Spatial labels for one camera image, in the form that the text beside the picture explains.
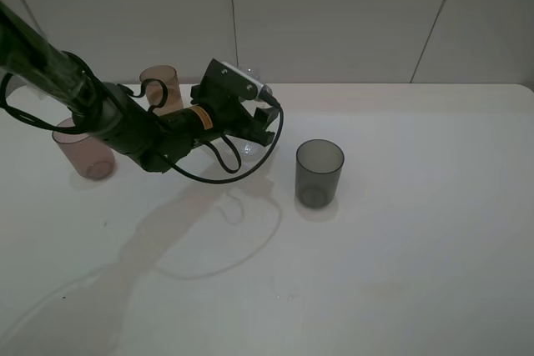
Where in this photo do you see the pink translucent plastic cup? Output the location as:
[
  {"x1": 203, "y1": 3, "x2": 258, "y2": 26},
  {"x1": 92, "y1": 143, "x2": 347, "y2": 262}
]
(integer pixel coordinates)
[{"x1": 52, "y1": 131, "x2": 115, "y2": 181}]

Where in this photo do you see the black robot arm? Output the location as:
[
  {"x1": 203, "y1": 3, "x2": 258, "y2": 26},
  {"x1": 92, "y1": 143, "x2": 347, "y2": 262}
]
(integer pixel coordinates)
[{"x1": 1, "y1": 5, "x2": 285, "y2": 182}]

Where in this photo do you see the black camera cable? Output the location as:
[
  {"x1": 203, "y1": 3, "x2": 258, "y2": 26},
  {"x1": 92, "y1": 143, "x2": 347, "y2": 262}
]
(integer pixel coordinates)
[{"x1": 0, "y1": 52, "x2": 285, "y2": 185}]

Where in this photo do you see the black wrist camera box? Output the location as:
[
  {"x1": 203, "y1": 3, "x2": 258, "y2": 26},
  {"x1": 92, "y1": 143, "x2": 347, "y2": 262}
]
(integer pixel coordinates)
[{"x1": 200, "y1": 58, "x2": 264, "y2": 101}]

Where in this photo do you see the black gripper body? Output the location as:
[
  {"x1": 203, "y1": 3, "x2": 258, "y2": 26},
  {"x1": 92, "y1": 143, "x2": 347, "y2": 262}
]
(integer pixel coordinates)
[{"x1": 189, "y1": 84, "x2": 279, "y2": 146}]

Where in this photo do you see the grey translucent plastic cup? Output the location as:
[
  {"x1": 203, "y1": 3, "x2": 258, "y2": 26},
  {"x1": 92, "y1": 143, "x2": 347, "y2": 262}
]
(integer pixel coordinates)
[{"x1": 295, "y1": 139, "x2": 345, "y2": 209}]

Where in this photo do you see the amber translucent plastic cup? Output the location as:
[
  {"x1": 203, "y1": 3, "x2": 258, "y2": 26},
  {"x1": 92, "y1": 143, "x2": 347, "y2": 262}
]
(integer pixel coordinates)
[{"x1": 139, "y1": 65, "x2": 184, "y2": 116}]

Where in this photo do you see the clear plastic water bottle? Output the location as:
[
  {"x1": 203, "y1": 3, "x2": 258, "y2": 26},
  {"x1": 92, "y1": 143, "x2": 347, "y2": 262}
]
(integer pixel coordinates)
[{"x1": 224, "y1": 62, "x2": 270, "y2": 163}]

